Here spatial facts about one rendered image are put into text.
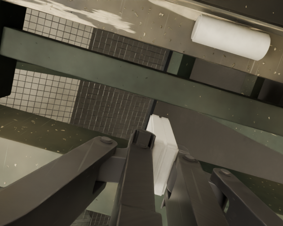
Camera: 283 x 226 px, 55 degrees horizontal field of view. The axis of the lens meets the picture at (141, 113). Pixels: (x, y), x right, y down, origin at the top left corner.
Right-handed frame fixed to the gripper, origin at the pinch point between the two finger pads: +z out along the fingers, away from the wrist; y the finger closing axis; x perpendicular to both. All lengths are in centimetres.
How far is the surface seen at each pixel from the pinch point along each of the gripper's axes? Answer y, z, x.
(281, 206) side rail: 18.3, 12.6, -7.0
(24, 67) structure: -43, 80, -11
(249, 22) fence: 7.2, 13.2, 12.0
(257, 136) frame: 43, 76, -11
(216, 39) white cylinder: 4.3, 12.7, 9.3
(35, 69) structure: -40, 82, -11
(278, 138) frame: 47, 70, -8
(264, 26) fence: 8.8, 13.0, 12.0
